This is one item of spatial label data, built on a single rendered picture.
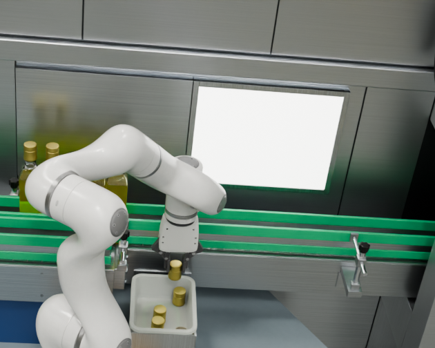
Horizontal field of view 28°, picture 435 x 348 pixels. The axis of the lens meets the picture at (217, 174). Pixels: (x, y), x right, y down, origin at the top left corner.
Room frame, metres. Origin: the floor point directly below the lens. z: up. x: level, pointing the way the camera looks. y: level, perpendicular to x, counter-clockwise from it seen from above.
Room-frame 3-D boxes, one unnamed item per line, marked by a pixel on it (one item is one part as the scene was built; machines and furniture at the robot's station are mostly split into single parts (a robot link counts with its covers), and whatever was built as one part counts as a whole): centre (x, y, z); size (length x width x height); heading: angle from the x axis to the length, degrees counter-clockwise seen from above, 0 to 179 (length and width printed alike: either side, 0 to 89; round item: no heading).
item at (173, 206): (1.78, 0.07, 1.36); 0.09 x 0.08 x 0.13; 62
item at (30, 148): (1.91, 0.50, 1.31); 0.04 x 0.04 x 0.04
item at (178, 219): (1.78, 0.08, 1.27); 0.09 x 0.08 x 0.03; 99
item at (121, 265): (1.81, 0.22, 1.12); 0.17 x 0.03 x 0.12; 7
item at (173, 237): (1.78, 0.08, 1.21); 0.10 x 0.07 x 0.11; 99
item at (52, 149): (1.92, 0.44, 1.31); 0.04 x 0.04 x 0.04
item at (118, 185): (1.94, 0.27, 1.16); 0.06 x 0.06 x 0.21; 7
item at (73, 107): (2.09, 0.12, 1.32); 0.90 x 0.03 x 0.34; 97
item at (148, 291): (1.73, 0.10, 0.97); 0.22 x 0.17 x 0.09; 7
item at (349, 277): (1.89, -0.41, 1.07); 0.17 x 0.05 x 0.23; 7
